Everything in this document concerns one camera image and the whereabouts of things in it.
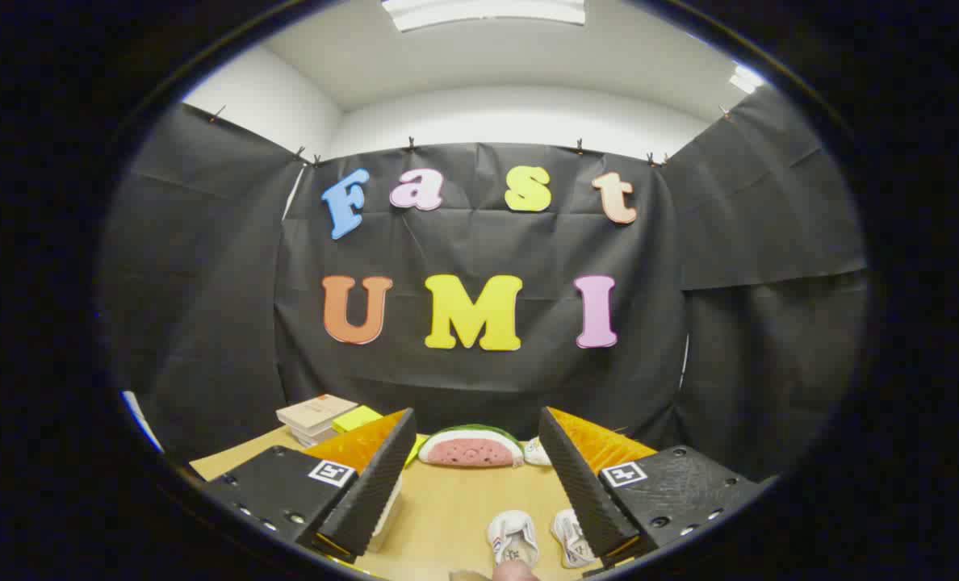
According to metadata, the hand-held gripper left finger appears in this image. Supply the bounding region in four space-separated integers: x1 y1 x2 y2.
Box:
202 408 417 564

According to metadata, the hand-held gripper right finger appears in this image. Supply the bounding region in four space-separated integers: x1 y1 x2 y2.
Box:
538 406 777 570

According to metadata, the cream storage box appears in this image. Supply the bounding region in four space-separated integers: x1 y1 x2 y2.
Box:
366 472 405 556

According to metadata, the white canvas shoe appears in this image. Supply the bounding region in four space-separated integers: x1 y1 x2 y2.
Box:
550 508 598 569
487 509 540 569

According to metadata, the yellow book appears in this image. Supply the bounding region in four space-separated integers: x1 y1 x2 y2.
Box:
331 405 429 468

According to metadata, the watermelon slice plush toy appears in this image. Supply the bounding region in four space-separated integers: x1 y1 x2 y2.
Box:
418 424 526 470

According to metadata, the small ceiling light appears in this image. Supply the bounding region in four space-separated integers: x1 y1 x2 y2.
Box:
727 64 765 95

